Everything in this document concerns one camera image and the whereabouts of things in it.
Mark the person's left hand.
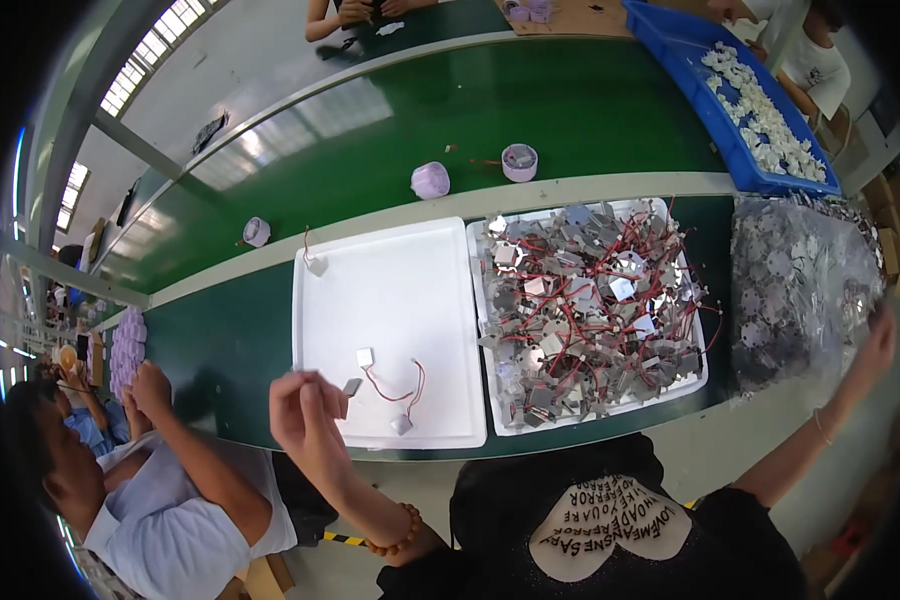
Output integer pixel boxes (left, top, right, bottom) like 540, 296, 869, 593
269, 369, 351, 468

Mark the person's right hand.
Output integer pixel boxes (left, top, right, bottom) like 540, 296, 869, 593
840, 300, 898, 395

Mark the stack of cardboard boxes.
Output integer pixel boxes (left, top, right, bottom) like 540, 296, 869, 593
859, 171, 900, 303

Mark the clear bag of metal discs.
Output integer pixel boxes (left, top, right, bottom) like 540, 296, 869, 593
728, 192, 888, 396

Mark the heap of white plastic parts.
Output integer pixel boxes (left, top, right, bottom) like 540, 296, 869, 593
700, 41, 828, 184

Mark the blue plastic crate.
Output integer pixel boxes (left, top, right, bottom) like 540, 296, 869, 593
620, 0, 843, 198

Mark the person's body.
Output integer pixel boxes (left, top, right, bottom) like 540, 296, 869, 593
377, 432, 808, 600

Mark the purple tape roll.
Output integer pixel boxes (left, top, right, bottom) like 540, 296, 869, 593
501, 143, 540, 184
410, 161, 452, 201
237, 216, 273, 249

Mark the cardboard sheet with purple rolls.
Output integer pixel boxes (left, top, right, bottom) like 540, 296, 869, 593
493, 0, 636, 39

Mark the empty white foam tray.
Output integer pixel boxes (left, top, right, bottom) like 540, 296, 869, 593
291, 216, 489, 452

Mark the wooden stool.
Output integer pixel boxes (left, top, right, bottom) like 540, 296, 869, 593
216, 552, 297, 600

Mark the black scrap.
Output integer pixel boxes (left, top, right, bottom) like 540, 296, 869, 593
190, 110, 232, 157

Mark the stack of purple rolls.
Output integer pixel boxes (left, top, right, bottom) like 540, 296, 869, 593
108, 305, 150, 403

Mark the pile of red-wired metal parts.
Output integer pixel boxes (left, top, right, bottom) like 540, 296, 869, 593
477, 199, 723, 430

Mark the square part with red wires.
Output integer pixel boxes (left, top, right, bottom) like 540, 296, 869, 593
389, 357, 428, 438
303, 225, 330, 278
355, 347, 415, 404

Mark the brown beaded bracelet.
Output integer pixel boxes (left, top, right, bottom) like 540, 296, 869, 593
366, 501, 424, 558

